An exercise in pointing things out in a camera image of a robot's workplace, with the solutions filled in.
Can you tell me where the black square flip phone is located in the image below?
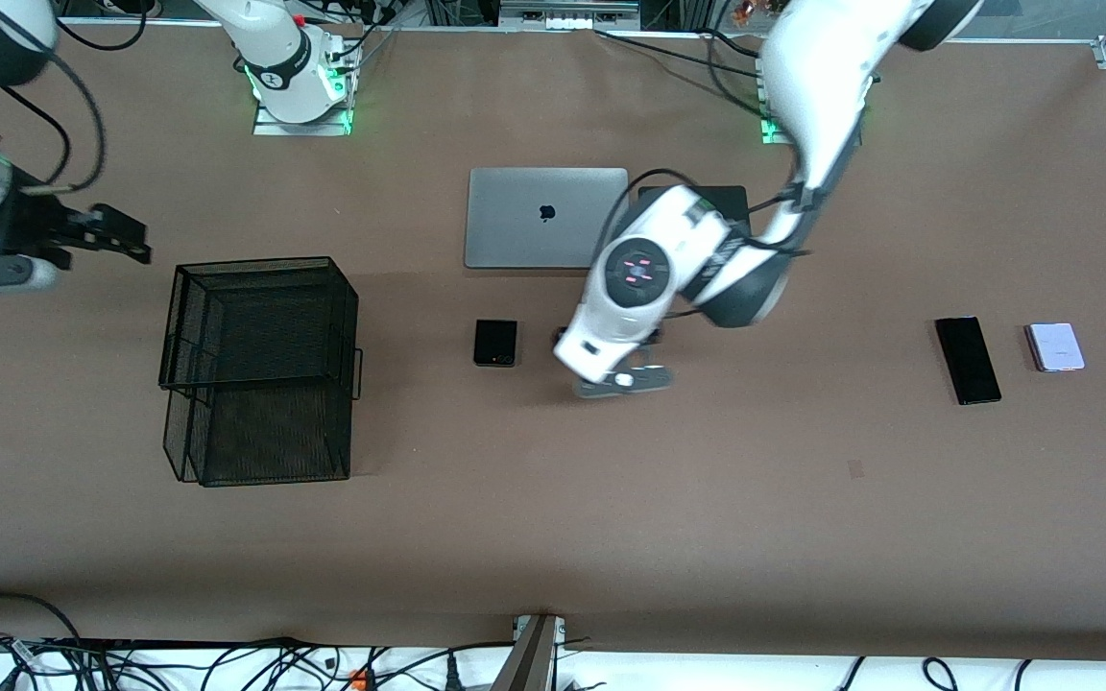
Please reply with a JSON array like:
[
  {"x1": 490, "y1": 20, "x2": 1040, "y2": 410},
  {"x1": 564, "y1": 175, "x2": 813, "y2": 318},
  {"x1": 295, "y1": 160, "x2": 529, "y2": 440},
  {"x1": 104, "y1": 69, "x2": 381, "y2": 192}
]
[{"x1": 473, "y1": 320, "x2": 519, "y2": 368}]

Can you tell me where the long black smartphone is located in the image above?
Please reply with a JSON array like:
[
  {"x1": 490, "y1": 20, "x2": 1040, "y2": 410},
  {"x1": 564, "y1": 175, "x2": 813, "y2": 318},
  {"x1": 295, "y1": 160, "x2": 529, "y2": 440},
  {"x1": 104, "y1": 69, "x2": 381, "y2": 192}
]
[{"x1": 934, "y1": 316, "x2": 1003, "y2": 406}]

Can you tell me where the pale lilac phone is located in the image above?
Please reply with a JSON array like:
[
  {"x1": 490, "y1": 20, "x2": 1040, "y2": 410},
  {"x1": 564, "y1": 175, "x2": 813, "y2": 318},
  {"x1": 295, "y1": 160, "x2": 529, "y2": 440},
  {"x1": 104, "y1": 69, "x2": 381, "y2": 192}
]
[{"x1": 1025, "y1": 322, "x2": 1087, "y2": 373}]

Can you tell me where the silver closed laptop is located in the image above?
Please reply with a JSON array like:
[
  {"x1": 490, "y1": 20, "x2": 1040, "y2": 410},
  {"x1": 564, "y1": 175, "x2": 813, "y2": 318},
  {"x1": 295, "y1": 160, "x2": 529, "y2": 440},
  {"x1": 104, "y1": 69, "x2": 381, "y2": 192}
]
[{"x1": 464, "y1": 168, "x2": 632, "y2": 271}]

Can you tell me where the black mesh two-tier tray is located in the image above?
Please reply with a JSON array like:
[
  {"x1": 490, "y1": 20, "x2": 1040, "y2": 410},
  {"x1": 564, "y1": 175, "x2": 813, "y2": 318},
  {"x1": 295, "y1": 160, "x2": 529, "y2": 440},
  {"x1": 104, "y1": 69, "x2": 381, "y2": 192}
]
[{"x1": 158, "y1": 255, "x2": 364, "y2": 488}]

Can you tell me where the black mouse pad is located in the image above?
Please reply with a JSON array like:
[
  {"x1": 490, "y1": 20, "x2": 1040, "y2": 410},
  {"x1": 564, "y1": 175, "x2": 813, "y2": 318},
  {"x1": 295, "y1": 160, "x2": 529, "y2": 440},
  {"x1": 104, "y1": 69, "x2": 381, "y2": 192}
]
[{"x1": 637, "y1": 185, "x2": 751, "y2": 231}]

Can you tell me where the grey power strip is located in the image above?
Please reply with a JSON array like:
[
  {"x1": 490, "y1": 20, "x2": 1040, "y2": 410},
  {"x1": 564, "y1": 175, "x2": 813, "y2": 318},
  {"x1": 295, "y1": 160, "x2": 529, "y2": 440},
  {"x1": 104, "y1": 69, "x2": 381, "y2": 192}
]
[{"x1": 498, "y1": 0, "x2": 642, "y2": 32}]

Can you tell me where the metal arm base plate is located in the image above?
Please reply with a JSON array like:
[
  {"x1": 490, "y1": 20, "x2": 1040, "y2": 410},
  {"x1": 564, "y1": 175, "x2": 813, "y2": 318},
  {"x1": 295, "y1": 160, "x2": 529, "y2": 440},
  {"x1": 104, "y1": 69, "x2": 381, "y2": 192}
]
[
  {"x1": 759, "y1": 53, "x2": 786, "y2": 147},
  {"x1": 253, "y1": 38, "x2": 354, "y2": 137}
]

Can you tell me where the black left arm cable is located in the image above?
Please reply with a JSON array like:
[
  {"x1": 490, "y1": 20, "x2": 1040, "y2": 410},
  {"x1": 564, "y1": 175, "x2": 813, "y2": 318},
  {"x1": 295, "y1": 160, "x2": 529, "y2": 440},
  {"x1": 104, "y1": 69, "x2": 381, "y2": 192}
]
[{"x1": 599, "y1": 168, "x2": 813, "y2": 322}]

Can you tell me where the black cable across table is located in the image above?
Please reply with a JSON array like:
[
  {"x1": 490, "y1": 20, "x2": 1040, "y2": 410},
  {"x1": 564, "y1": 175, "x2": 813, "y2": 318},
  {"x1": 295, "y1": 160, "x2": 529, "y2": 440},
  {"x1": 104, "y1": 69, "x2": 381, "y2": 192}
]
[{"x1": 594, "y1": 29, "x2": 770, "y2": 83}]

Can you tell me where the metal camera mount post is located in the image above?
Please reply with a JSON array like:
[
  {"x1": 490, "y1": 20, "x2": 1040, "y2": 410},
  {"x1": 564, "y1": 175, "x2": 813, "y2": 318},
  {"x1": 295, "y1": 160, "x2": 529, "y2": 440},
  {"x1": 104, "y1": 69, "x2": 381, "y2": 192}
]
[{"x1": 491, "y1": 614, "x2": 565, "y2": 691}]

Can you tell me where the thick black looped cable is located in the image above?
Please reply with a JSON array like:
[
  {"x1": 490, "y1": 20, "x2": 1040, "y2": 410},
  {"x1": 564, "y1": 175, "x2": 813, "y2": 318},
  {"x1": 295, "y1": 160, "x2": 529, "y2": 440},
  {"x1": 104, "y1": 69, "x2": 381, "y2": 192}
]
[{"x1": 0, "y1": 592, "x2": 84, "y2": 646}]

